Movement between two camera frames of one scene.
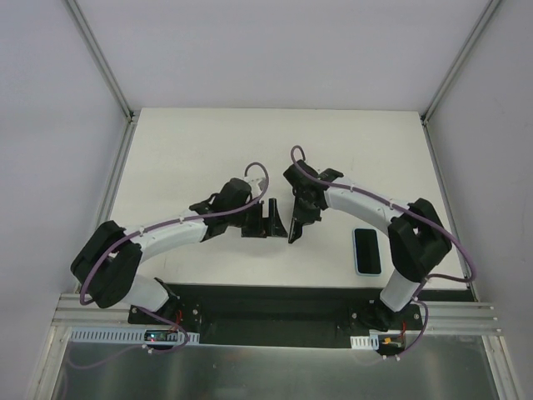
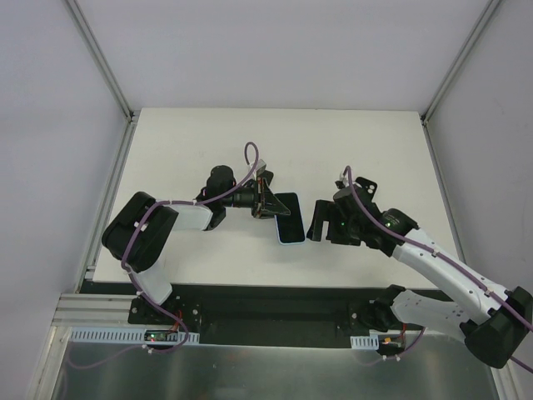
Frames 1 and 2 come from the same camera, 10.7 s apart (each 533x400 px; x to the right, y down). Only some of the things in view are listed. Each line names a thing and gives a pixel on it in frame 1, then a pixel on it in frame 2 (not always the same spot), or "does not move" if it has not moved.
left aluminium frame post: [100, 60] does not move
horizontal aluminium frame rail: [71, 312] does not move
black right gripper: [305, 207] → [331, 225]
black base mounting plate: [272, 314] does not move
